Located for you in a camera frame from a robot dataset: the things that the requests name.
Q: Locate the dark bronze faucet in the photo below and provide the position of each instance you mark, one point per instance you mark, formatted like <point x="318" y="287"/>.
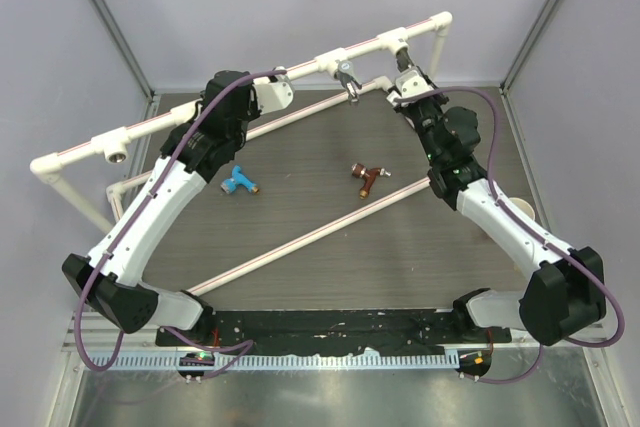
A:
<point x="404" y="61"/>

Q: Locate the white PVC pipe frame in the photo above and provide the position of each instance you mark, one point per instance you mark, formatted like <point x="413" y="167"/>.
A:
<point x="374" y="64"/>

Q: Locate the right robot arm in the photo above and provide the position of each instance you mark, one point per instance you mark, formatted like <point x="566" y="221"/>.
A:
<point x="562" y="295"/>

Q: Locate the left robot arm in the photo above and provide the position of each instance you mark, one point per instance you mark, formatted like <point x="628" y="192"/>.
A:
<point x="109" y="277"/>

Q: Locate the red-brown faucet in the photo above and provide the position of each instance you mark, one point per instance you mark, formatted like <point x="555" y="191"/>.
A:
<point x="368" y="176"/>

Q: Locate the blue plastic faucet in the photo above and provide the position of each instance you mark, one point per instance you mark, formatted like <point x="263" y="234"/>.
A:
<point x="238" y="179"/>

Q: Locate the paper cup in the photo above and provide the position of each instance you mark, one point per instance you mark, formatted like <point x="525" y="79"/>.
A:
<point x="522" y="209"/>

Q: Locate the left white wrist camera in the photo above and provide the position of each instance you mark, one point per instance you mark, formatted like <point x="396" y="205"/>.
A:
<point x="274" y="93"/>

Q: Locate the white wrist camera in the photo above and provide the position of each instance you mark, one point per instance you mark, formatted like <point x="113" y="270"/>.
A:
<point x="274" y="93"/>
<point x="407" y="85"/>

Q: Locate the chrome faucet on frame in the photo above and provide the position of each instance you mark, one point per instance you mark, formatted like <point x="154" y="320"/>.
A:
<point x="345" y="75"/>

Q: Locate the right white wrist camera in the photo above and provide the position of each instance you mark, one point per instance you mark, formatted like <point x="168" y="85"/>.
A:
<point x="407" y="85"/>

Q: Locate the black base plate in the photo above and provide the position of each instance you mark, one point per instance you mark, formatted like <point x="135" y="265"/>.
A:
<point x="390" y="332"/>

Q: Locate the slotted cable duct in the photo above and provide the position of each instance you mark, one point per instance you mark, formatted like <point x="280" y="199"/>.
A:
<point x="193" y="361"/>

